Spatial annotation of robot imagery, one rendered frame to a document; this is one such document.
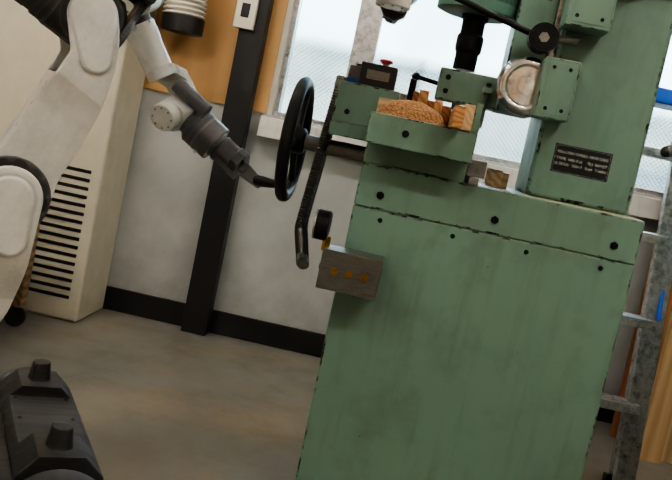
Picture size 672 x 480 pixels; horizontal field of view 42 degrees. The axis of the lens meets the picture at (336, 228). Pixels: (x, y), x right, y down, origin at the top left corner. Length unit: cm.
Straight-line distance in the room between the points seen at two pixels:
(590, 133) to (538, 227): 25
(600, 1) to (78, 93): 102
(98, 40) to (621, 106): 105
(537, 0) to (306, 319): 177
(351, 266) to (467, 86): 51
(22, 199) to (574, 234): 105
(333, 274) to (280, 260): 161
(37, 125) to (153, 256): 184
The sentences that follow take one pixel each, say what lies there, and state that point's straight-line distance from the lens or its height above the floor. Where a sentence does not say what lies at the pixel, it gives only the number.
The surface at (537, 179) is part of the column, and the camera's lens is 190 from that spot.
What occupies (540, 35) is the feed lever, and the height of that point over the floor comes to 112.
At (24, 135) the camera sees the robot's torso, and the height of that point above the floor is 73.
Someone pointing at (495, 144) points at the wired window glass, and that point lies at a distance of 334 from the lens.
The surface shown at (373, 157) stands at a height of 81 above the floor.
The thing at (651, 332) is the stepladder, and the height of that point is 47.
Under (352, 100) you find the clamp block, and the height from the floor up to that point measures 92.
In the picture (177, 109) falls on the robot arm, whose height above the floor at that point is 82.
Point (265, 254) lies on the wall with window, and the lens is 332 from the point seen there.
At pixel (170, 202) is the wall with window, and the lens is 338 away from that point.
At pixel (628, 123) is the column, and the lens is 193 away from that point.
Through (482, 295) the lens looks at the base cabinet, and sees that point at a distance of 180.
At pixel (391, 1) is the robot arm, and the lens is 161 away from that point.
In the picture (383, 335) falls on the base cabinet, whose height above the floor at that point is 46.
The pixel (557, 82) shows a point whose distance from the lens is 182.
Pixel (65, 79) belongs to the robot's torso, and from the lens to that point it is 161.
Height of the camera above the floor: 85
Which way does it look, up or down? 6 degrees down
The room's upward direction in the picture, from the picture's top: 12 degrees clockwise
